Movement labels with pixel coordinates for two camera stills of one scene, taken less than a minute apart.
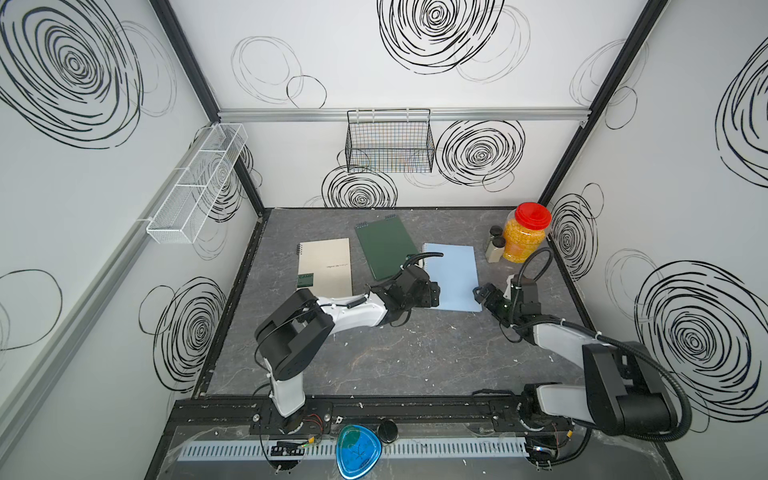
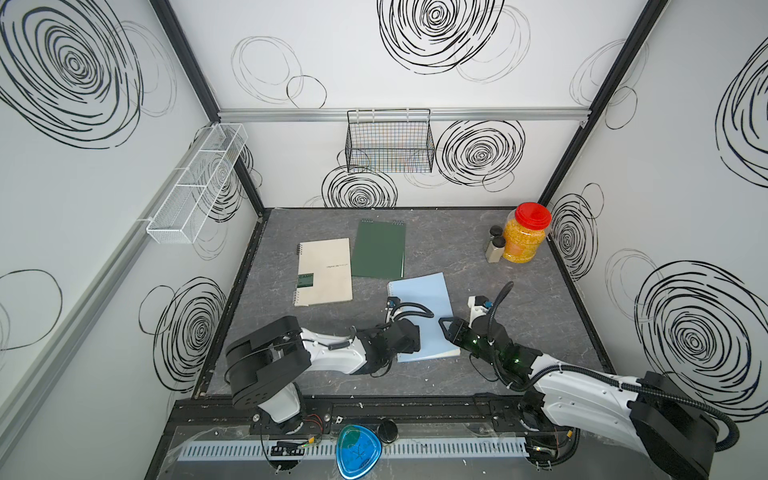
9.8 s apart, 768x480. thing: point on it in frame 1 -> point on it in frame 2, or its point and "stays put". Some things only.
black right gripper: x=496 y=294 -> x=456 y=331
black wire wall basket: x=389 y=141 stays put
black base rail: x=500 y=414 stays put
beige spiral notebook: x=324 y=267 stays put
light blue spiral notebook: x=456 y=275 -> x=432 y=292
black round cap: x=388 y=431 stays put
